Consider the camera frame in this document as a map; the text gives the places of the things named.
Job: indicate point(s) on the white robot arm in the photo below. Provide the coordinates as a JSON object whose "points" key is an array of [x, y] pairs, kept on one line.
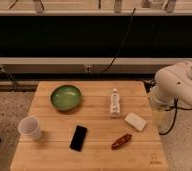
{"points": [[174, 81]]}

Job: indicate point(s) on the white plastic bottle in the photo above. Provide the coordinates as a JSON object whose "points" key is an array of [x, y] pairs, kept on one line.
{"points": [[115, 104]]}

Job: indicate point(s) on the white soap bar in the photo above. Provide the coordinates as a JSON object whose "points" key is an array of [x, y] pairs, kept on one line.
{"points": [[136, 121]]}

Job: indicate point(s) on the green ceramic bowl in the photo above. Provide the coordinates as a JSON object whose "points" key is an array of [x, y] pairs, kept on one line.
{"points": [[66, 97]]}

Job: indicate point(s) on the grey metal rail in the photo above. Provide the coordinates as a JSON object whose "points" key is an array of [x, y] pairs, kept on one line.
{"points": [[63, 65]]}

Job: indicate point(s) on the black smartphone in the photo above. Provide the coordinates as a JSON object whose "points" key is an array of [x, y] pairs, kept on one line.
{"points": [[78, 138]]}

